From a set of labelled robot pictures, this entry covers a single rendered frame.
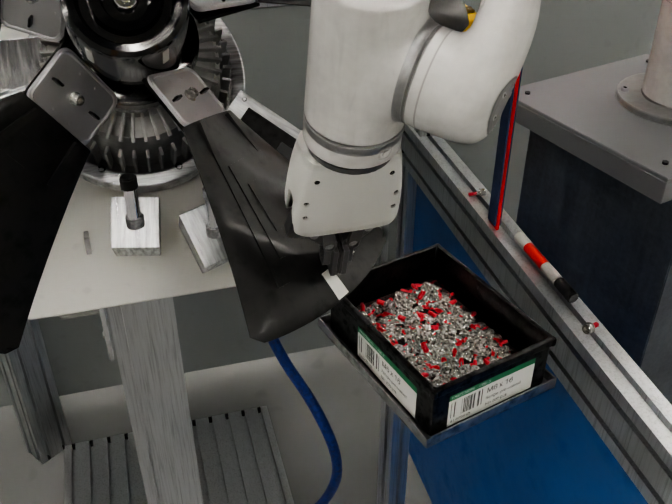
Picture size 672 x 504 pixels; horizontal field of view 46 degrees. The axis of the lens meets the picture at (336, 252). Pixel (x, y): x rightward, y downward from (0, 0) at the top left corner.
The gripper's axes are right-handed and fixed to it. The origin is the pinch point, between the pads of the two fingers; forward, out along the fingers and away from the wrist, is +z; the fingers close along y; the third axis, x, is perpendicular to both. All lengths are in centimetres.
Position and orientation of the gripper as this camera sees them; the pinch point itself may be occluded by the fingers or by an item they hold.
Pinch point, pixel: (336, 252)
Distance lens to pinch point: 79.6
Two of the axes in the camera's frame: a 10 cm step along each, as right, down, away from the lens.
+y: -9.6, 1.5, -2.2
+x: 2.5, 7.7, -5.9
